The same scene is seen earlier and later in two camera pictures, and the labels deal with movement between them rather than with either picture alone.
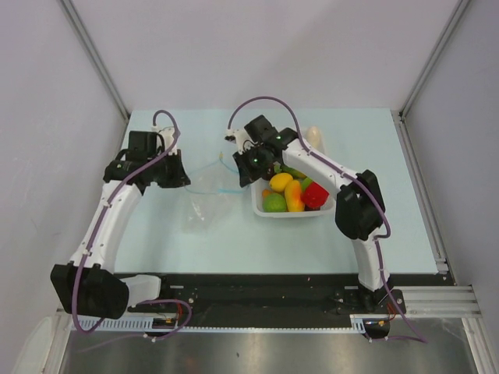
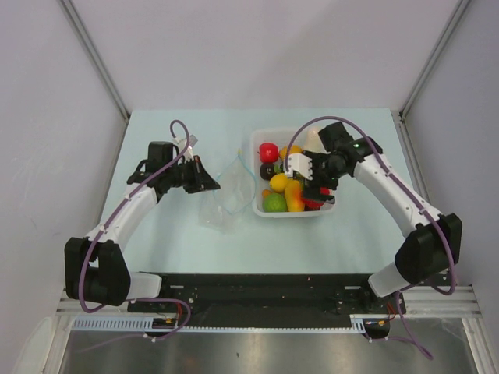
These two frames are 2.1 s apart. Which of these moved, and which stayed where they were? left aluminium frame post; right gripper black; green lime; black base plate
Moved: right gripper black
Stayed: green lime; black base plate; left aluminium frame post
